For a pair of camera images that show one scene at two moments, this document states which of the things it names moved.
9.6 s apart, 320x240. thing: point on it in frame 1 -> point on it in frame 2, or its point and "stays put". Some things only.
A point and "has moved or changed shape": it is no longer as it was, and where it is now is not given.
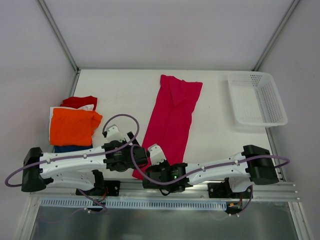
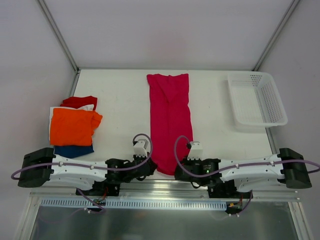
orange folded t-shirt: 73,127 stays put
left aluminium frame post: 60,34 stays put
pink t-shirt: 169,125 has moved or changed shape
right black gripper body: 151,177 -> 180,168
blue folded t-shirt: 71,148 stays put
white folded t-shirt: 89,107 stays put
